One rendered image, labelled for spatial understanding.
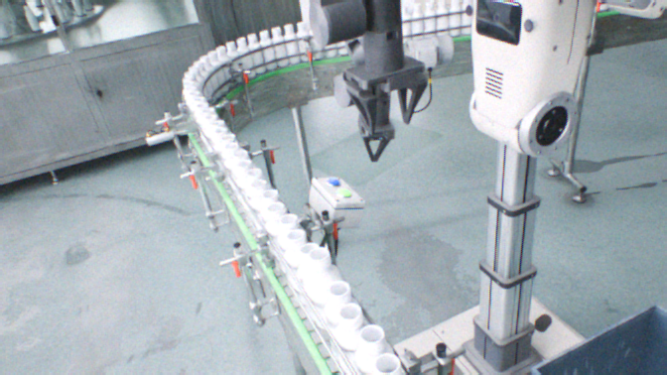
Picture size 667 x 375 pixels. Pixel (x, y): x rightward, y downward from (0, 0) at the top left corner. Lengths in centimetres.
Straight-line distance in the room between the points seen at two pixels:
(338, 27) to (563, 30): 61
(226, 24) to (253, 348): 435
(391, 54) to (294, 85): 177
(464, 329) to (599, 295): 82
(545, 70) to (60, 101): 347
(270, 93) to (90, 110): 197
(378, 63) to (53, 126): 359
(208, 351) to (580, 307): 168
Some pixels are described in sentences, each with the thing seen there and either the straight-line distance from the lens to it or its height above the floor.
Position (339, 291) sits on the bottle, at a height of 114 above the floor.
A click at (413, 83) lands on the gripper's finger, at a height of 147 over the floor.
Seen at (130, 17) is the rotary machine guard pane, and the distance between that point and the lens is 404.
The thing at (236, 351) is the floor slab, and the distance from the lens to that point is 242.
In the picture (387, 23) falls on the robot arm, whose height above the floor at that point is 156.
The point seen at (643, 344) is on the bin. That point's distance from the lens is 128.
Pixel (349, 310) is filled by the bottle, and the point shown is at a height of 115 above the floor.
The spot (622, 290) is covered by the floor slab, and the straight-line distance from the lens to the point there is 266.
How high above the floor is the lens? 174
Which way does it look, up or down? 35 degrees down
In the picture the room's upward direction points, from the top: 8 degrees counter-clockwise
